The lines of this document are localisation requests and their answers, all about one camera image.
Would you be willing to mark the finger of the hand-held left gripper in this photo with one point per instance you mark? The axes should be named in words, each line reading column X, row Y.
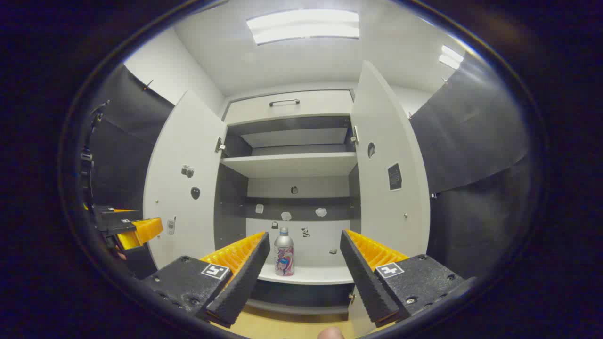
column 141, row 231

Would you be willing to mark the silver bottle with printed label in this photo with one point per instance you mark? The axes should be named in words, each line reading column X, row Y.
column 284, row 254

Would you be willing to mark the black cloth clip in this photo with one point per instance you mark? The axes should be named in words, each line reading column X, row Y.
column 147, row 85

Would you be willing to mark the large ceiling light panel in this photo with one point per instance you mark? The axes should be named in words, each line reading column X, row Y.
column 304, row 26

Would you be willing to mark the white cabinet door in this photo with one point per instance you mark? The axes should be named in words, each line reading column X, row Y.
column 183, row 141
column 391, row 141

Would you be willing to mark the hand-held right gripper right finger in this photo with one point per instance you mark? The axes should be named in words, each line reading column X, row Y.
column 365, row 282

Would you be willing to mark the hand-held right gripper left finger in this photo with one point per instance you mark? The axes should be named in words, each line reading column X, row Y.
column 245, row 282

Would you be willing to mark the small ceiling light panel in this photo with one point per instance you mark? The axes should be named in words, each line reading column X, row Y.
column 451, row 56

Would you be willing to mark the black backdrop cloth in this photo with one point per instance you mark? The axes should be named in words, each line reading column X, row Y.
column 471, row 141

